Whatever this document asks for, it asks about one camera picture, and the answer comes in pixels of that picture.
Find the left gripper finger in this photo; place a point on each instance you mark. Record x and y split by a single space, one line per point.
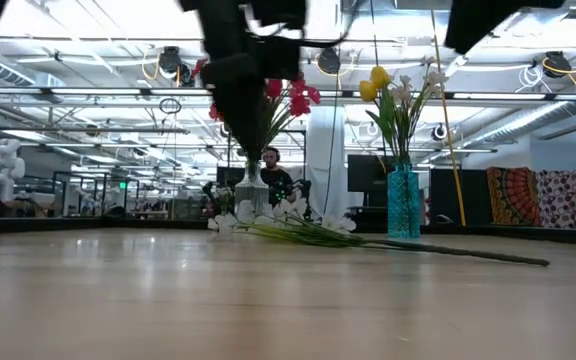
230 110
255 110

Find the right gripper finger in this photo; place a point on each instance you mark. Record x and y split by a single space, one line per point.
473 20

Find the white lacy flower spray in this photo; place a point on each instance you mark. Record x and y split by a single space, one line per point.
435 77

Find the yellow fabric tulip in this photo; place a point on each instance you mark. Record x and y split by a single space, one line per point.
368 91
380 76

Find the white blossom bunch long stem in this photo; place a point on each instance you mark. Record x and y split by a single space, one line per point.
318 235

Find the clear ribbed glass vase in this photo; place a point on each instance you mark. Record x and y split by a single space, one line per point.
252 192

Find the blue textured glass vase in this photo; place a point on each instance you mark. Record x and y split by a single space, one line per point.
404 205

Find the black monitor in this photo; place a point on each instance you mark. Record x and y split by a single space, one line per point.
363 172
225 177

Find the person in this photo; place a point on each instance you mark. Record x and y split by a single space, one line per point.
275 180

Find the black panel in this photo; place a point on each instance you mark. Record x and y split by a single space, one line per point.
468 195

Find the orange mandala cloth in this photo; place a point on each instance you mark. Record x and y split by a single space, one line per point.
513 197

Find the purple white patterned cloth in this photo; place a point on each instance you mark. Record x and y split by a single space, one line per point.
568 200

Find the white robot figure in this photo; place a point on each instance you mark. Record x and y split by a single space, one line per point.
3 165

